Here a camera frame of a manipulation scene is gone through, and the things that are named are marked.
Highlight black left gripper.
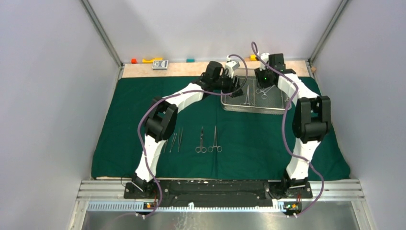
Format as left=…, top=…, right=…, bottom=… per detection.
left=212, top=70, right=244, bottom=98

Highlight metal mesh instrument tray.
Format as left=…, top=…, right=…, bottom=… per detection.
left=221, top=69, right=289, bottom=115

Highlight dark green surgical drape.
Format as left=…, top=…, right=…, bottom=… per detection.
left=91, top=75, right=351, bottom=182

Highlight ring-handled forceps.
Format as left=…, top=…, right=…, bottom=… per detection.
left=208, top=126, right=223, bottom=152
left=255, top=85, right=275, bottom=100

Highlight surgical scissors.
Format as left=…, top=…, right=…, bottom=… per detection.
left=195, top=127, right=207, bottom=153

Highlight surgical forceps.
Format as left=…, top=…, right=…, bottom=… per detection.
left=240, top=85, right=252, bottom=106

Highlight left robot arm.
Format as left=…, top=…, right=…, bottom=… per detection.
left=132, top=60, right=242, bottom=198

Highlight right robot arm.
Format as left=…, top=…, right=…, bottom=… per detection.
left=254, top=53, right=331, bottom=197

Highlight playing card box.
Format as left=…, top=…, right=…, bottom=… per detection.
left=152, top=60, right=169, bottom=70

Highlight yellow toy piece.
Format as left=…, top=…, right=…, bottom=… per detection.
left=142, top=57, right=163, bottom=64

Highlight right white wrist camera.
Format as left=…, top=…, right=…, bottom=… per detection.
left=259, top=52, right=270, bottom=71

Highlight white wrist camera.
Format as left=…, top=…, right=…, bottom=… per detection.
left=224, top=56, right=240, bottom=79
left=259, top=52, right=270, bottom=71

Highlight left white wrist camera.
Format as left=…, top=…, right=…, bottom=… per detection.
left=224, top=56, right=240, bottom=79

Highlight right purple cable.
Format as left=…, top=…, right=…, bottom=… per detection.
left=251, top=41, right=325, bottom=219

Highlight purple cable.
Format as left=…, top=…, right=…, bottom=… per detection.
left=137, top=54, right=249, bottom=219
left=251, top=41, right=325, bottom=219

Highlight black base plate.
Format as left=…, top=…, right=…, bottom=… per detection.
left=124, top=180, right=313, bottom=208

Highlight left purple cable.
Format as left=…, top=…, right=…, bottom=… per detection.
left=137, top=54, right=249, bottom=219

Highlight aluminium frame rail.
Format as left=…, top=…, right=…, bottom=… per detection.
left=77, top=179, right=365, bottom=201

